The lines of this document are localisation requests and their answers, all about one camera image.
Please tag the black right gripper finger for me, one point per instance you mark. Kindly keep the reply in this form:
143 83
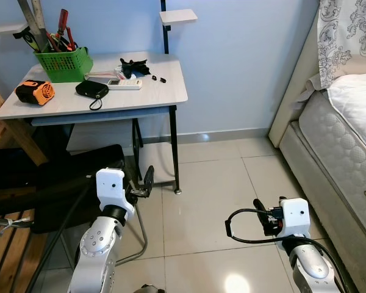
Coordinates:
259 206

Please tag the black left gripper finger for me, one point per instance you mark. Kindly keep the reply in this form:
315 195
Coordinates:
149 178

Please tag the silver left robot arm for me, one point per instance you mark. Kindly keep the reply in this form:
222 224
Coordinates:
97 244

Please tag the beige bed base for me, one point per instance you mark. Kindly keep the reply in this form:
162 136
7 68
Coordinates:
311 177

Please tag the black bag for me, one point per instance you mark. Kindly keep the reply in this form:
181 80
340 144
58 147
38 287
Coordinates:
49 183

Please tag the quilted beige mattress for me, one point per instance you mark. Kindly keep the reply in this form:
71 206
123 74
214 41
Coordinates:
338 152

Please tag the white remote control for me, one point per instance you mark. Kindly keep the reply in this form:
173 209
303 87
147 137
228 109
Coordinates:
125 84

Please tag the dark robot foot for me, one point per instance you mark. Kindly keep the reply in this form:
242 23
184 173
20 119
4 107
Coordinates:
149 289

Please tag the black glove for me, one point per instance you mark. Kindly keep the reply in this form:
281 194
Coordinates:
134 66

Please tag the pink white paper card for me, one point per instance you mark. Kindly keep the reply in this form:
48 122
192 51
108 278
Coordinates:
100 75

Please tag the green plastic basket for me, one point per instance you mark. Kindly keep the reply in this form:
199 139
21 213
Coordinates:
64 67

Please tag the wooden slat pallet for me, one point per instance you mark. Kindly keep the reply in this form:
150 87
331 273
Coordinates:
12 256

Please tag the orange black device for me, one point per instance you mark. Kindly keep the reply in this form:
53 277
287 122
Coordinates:
35 91

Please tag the white shelf board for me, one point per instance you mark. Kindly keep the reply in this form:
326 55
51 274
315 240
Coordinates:
3 28
178 16

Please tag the grey long metal bar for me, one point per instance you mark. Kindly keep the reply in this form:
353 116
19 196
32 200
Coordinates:
35 18

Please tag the grey patterned white blanket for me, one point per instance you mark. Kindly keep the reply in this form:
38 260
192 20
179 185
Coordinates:
348 30

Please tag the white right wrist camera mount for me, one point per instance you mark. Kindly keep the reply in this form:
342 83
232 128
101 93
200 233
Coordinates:
294 218

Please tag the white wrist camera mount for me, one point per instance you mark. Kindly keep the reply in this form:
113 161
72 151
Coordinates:
110 186
294 218

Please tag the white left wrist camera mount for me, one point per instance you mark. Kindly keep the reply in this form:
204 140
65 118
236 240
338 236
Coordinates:
110 186

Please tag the grey metal tube frame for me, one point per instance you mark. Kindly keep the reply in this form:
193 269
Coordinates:
143 238

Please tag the white table black frame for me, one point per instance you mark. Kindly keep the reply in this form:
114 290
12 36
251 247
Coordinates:
140 91

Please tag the brown wooden frame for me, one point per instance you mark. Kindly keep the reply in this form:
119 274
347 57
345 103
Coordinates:
12 131

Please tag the black metal shelf post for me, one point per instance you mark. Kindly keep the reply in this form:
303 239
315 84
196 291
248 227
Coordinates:
165 36

